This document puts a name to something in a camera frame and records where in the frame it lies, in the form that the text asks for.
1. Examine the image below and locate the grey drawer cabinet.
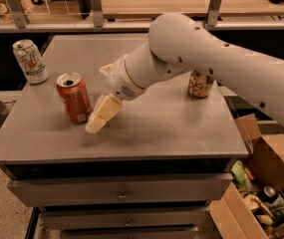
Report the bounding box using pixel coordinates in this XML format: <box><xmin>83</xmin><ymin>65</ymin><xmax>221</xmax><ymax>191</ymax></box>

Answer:
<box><xmin>0</xmin><ymin>32</ymin><xmax>250</xmax><ymax>239</ymax></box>

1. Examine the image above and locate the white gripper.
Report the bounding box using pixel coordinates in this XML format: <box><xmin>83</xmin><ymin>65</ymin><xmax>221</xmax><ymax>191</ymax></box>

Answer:
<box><xmin>85</xmin><ymin>55</ymin><xmax>145</xmax><ymax>133</ymax></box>

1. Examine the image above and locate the middle metal bracket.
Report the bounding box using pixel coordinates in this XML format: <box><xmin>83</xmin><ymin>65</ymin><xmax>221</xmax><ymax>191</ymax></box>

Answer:
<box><xmin>90</xmin><ymin>0</ymin><xmax>105</xmax><ymax>28</ymax></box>

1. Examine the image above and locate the cardboard box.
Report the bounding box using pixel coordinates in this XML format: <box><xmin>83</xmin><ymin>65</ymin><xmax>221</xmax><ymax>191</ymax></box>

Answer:
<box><xmin>210</xmin><ymin>115</ymin><xmax>284</xmax><ymax>239</ymax></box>

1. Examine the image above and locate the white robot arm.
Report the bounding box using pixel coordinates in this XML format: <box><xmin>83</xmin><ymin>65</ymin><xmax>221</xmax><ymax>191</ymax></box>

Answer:
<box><xmin>86</xmin><ymin>13</ymin><xmax>284</xmax><ymax>133</ymax></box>

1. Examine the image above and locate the gold patterned soda can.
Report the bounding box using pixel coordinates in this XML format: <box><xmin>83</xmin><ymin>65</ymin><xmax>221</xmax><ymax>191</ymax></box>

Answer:
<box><xmin>188</xmin><ymin>70</ymin><xmax>214</xmax><ymax>99</ymax></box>

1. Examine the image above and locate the left metal bracket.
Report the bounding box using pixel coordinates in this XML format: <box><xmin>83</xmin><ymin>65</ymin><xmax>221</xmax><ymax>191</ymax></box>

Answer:
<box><xmin>7</xmin><ymin>0</ymin><xmax>29</xmax><ymax>29</ymax></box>

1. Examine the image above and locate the white green 7up can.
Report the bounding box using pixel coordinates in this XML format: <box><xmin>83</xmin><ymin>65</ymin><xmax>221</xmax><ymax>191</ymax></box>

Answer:
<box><xmin>12</xmin><ymin>39</ymin><xmax>49</xmax><ymax>85</ymax></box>

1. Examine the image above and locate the metal bracket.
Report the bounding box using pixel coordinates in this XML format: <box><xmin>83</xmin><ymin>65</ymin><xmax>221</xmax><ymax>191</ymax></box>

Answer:
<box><xmin>90</xmin><ymin>0</ymin><xmax>105</xmax><ymax>28</ymax></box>
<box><xmin>205</xmin><ymin>0</ymin><xmax>222</xmax><ymax>26</ymax></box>
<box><xmin>7</xmin><ymin>0</ymin><xmax>29</xmax><ymax>29</ymax></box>

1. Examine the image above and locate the top grey drawer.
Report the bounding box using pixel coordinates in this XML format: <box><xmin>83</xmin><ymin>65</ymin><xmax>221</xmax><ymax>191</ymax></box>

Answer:
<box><xmin>8</xmin><ymin>173</ymin><xmax>231</xmax><ymax>207</ymax></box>

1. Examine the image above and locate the wooden shelf board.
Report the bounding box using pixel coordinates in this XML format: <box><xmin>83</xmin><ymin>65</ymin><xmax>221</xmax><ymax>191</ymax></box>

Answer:
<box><xmin>102</xmin><ymin>0</ymin><xmax>284</xmax><ymax>18</ymax></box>

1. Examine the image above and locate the grey drawer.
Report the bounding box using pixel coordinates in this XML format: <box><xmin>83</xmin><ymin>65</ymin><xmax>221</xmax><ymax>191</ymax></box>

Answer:
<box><xmin>8</xmin><ymin>173</ymin><xmax>231</xmax><ymax>207</ymax></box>
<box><xmin>41</xmin><ymin>206</ymin><xmax>209</xmax><ymax>230</ymax></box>
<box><xmin>61</xmin><ymin>226</ymin><xmax>198</xmax><ymax>239</ymax></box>

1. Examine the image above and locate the green snack bag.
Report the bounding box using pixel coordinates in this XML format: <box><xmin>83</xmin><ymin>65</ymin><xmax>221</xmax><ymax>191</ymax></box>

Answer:
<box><xmin>231</xmin><ymin>160</ymin><xmax>258</xmax><ymax>194</ymax></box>

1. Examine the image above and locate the bottom grey drawer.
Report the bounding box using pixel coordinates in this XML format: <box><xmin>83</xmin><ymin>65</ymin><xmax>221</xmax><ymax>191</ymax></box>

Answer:
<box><xmin>61</xmin><ymin>226</ymin><xmax>198</xmax><ymax>239</ymax></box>

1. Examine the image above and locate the red coke can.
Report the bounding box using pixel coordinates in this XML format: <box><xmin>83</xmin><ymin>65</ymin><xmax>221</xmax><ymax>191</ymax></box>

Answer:
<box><xmin>56</xmin><ymin>73</ymin><xmax>92</xmax><ymax>123</ymax></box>

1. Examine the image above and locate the right metal bracket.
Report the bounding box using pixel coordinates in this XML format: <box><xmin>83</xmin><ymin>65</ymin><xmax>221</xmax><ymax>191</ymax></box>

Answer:
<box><xmin>205</xmin><ymin>0</ymin><xmax>222</xmax><ymax>26</ymax></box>

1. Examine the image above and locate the middle grey drawer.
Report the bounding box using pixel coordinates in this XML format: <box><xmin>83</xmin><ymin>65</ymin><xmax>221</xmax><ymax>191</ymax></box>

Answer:
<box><xmin>41</xmin><ymin>206</ymin><xmax>209</xmax><ymax>230</ymax></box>

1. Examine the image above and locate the metal shelf rail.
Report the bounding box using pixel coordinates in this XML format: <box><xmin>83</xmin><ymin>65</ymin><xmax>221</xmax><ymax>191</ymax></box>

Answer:
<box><xmin>0</xmin><ymin>21</ymin><xmax>284</xmax><ymax>33</ymax></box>

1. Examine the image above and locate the silver can in box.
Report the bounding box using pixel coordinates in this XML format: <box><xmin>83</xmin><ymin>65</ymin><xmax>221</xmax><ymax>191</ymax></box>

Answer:
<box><xmin>259</xmin><ymin>185</ymin><xmax>278</xmax><ymax>203</ymax></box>

